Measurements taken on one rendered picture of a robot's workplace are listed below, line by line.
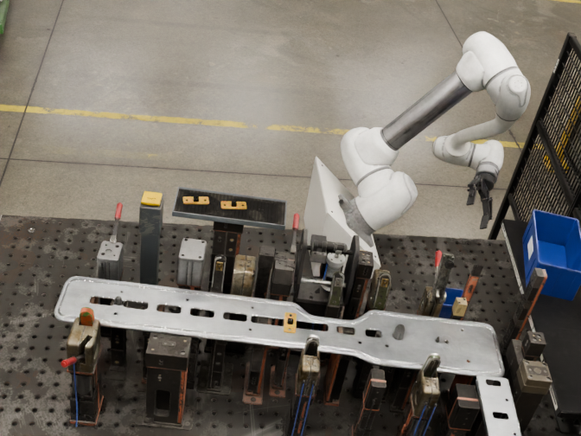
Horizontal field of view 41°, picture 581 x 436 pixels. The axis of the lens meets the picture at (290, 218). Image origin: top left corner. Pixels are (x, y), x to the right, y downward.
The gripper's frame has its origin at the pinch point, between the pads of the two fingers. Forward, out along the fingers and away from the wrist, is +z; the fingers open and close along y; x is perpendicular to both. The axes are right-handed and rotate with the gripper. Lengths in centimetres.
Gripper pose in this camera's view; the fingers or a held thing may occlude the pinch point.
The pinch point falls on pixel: (476, 214)
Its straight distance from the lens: 310.4
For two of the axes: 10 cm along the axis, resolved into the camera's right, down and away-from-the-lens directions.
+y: 5.1, 6.9, 5.2
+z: -3.2, 7.1, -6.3
